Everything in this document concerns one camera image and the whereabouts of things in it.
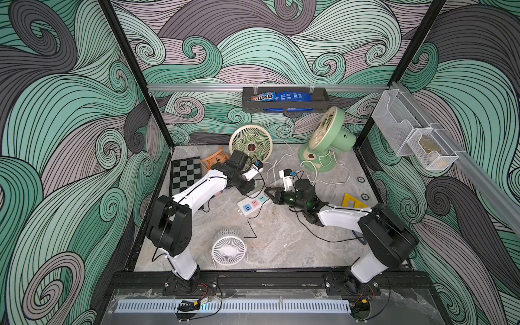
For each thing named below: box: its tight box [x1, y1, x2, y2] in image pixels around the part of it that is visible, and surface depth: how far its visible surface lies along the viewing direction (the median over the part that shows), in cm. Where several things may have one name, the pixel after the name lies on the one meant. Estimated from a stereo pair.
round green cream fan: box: [229, 124, 274, 162], surface depth 103 cm
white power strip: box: [236, 192, 273, 216], surface depth 94 cm
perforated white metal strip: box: [115, 299, 352, 314], surface depth 71 cm
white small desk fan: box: [209, 227, 249, 269], surface depth 74 cm
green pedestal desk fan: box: [299, 105, 357, 173], surface depth 95 cm
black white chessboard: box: [169, 156, 202, 197], surface depth 108 cm
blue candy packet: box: [250, 91, 313, 102], surface depth 94 cm
